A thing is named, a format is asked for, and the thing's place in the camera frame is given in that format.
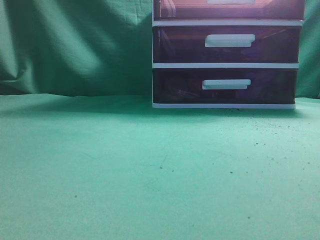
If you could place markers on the purple translucent drawer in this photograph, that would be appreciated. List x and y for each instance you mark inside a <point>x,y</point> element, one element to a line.
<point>185,86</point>
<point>228,9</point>
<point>226,44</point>

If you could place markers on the green cloth cover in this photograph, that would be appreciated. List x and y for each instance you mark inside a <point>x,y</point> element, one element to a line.
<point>84,155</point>

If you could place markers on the white plastic drawer cabinet frame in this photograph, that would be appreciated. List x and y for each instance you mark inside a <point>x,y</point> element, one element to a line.
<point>224,84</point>

